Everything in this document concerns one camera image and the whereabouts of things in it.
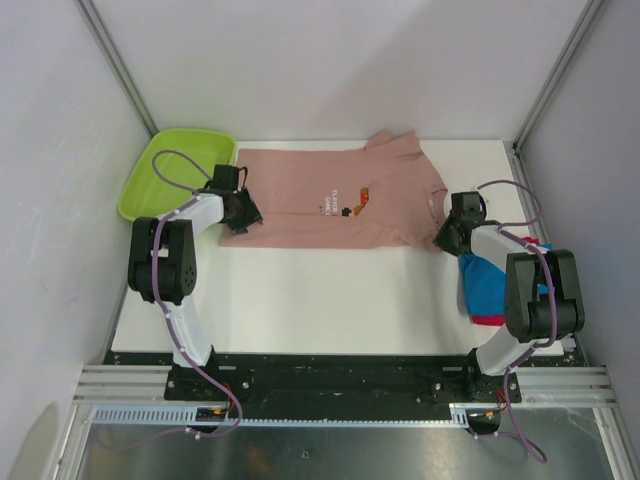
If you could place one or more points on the green plastic tub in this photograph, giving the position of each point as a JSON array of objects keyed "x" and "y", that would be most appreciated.
[{"x": 175, "y": 162}]

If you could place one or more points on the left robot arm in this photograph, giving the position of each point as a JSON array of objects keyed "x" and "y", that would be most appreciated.
[{"x": 162, "y": 264}]

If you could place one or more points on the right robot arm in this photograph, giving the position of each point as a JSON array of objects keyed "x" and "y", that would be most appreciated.
[{"x": 542, "y": 296}]

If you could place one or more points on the grey slotted cable duct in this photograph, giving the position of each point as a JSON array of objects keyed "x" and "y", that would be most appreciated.
[{"x": 204, "y": 417}]

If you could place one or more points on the aluminium frame rail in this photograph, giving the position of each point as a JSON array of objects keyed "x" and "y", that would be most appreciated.
[{"x": 576, "y": 387}]

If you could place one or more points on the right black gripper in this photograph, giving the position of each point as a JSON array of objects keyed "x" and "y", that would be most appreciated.
[{"x": 442, "y": 240}]

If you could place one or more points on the blue folded t-shirt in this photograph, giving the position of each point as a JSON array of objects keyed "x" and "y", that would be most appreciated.
[{"x": 484, "y": 279}]

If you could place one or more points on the pink t-shirt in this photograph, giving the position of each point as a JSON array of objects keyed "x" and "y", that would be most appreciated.
[{"x": 384, "y": 194}]

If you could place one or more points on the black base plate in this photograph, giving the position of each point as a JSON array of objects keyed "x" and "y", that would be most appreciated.
[{"x": 457, "y": 378}]

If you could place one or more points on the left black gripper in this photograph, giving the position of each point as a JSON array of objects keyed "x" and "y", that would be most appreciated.
[{"x": 252, "y": 214}]

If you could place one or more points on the red folded t-shirt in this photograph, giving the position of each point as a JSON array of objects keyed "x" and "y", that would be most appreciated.
[{"x": 488, "y": 320}]

